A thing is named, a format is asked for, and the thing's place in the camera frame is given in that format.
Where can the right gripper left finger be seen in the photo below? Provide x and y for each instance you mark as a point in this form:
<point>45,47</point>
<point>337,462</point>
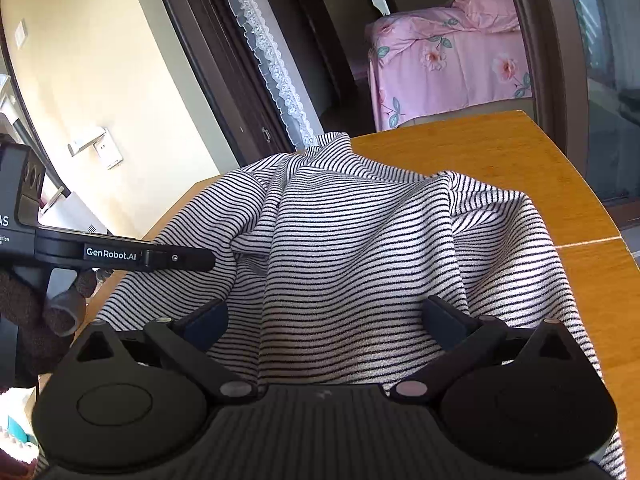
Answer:
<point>184,343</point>

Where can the white wall socket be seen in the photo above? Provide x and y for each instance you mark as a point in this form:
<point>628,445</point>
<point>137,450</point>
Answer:
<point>99,140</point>

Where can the dark brown door frame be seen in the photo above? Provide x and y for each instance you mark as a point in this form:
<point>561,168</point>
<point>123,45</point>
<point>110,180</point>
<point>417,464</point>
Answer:
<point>227,73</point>

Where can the white lace curtain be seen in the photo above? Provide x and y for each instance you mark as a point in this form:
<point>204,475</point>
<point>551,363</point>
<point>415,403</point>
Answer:
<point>278,70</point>

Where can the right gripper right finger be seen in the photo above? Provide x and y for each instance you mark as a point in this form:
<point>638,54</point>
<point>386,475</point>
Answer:
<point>467,342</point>

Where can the glass sliding door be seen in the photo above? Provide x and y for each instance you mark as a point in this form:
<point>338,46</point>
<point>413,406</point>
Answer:
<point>610,38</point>

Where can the black white striped garment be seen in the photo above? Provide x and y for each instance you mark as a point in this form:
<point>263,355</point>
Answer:
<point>324,260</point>

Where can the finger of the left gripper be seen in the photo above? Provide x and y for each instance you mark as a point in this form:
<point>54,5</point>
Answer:
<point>148,257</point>

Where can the pink floral bed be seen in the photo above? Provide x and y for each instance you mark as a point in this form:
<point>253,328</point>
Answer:
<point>444,59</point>

